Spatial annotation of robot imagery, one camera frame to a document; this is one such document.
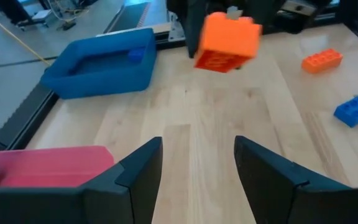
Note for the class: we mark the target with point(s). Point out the black hazard-striped floor mat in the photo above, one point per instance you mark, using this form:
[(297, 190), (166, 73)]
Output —
[(126, 15)]

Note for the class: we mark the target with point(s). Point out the blue toy brick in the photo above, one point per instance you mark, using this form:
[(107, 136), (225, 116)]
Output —
[(357, 109), (136, 55)]

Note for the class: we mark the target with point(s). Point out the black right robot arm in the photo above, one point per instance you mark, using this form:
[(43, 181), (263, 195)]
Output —
[(291, 23)]

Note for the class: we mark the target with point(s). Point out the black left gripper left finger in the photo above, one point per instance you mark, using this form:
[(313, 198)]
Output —
[(129, 193)]

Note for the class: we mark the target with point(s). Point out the orange toy brick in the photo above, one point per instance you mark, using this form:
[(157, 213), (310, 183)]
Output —
[(228, 40), (322, 61)]

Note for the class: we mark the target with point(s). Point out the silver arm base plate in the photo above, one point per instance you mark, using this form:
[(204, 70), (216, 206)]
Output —
[(176, 32)]

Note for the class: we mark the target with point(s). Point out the low white cart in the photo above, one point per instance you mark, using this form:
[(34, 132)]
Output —
[(40, 15)]

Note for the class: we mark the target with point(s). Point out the pink plastic bin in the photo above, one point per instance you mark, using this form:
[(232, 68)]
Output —
[(48, 168)]

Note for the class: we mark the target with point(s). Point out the blue plastic bin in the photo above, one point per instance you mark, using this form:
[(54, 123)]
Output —
[(104, 84)]

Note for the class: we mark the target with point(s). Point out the person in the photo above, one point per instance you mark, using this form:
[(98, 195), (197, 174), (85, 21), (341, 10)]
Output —
[(11, 9)]

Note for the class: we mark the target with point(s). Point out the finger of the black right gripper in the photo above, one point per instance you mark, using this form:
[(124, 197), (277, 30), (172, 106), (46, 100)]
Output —
[(194, 31), (263, 18)]

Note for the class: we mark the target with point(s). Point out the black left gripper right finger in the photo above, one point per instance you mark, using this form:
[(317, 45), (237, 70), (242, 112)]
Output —
[(275, 196)]

